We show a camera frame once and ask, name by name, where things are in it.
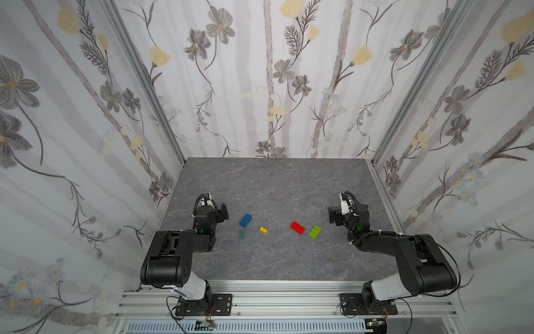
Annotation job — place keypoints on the aluminium frame rail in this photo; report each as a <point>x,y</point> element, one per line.
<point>251,300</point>

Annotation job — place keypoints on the small circuit board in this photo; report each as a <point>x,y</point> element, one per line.
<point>206,325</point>

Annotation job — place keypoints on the blue lego brick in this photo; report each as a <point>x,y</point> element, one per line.
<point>245,221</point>

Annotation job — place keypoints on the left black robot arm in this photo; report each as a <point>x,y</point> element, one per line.
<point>169,260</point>

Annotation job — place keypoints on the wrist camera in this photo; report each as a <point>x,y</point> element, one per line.
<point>203,199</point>
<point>345,203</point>

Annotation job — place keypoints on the white slotted cable duct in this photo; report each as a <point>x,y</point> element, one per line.
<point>250,326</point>

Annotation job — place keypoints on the black device under rail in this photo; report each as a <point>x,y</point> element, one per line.
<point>377,326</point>

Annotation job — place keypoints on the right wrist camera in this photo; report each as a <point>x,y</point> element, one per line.
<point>345,203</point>

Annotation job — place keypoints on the lime green lego brick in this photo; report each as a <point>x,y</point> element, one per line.
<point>315,232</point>

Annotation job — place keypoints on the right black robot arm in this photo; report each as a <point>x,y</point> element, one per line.
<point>422,267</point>

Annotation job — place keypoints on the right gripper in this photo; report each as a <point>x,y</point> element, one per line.
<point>336,216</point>

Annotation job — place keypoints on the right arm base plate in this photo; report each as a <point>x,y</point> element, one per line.
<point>354,305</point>

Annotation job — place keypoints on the red lego brick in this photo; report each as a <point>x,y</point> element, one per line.
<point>297,228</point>

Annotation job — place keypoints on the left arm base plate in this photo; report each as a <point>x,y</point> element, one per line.
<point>211,305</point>

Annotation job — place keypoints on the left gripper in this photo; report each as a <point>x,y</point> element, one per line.
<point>222,212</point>

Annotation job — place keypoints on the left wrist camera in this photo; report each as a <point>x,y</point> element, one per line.
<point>203,199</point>

